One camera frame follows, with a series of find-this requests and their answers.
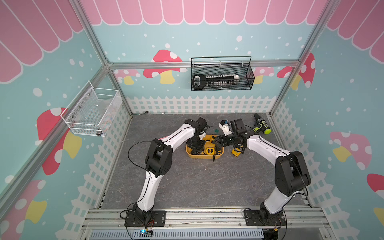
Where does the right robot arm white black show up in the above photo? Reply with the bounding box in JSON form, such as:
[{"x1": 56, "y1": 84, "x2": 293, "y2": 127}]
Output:
[{"x1": 213, "y1": 114, "x2": 311, "y2": 225}]

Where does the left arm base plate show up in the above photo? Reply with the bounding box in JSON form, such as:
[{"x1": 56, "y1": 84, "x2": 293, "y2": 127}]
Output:
[{"x1": 123, "y1": 211, "x2": 167, "y2": 227}]

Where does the white wire wall basket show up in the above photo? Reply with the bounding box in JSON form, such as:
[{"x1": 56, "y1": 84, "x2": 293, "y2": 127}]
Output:
[{"x1": 61, "y1": 82, "x2": 123, "y2": 137}]

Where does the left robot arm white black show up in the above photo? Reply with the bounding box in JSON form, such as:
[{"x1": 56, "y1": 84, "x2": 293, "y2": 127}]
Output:
[{"x1": 131, "y1": 118, "x2": 208, "y2": 225}]

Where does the socket set rail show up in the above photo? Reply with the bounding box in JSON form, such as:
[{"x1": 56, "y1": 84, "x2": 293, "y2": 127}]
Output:
[{"x1": 191, "y1": 74, "x2": 240, "y2": 90}]

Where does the yellow storage box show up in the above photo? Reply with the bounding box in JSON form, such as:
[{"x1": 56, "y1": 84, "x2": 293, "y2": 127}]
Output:
[{"x1": 186, "y1": 135, "x2": 225, "y2": 162}]

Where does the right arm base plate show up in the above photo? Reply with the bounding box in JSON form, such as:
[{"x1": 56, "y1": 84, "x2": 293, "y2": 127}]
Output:
[{"x1": 243, "y1": 208, "x2": 287, "y2": 228}]

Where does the grey slotted cable duct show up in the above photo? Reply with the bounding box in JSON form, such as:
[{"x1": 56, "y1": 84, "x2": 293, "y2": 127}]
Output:
[{"x1": 89, "y1": 229, "x2": 265, "y2": 240}]

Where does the yellow black tape measure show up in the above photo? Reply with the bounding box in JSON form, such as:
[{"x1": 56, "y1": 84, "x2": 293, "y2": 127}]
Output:
[{"x1": 232, "y1": 146, "x2": 244, "y2": 157}]

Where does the yellow 3m tape measure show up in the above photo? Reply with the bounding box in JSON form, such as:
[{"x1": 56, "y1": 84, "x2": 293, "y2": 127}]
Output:
[{"x1": 204, "y1": 145, "x2": 216, "y2": 155}]

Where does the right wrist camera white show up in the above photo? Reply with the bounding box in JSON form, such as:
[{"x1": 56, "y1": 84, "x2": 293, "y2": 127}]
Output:
[{"x1": 219, "y1": 120, "x2": 233, "y2": 136}]

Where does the small green circuit board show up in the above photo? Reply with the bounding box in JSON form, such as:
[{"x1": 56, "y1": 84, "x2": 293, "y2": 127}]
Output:
[{"x1": 139, "y1": 230, "x2": 154, "y2": 238}]

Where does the green black cordless drill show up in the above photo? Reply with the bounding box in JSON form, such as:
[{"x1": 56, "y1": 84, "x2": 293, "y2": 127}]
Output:
[{"x1": 252, "y1": 114, "x2": 272, "y2": 135}]

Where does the black wire wall basket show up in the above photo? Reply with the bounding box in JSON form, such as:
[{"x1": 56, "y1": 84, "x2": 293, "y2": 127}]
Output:
[{"x1": 191, "y1": 56, "x2": 255, "y2": 91}]

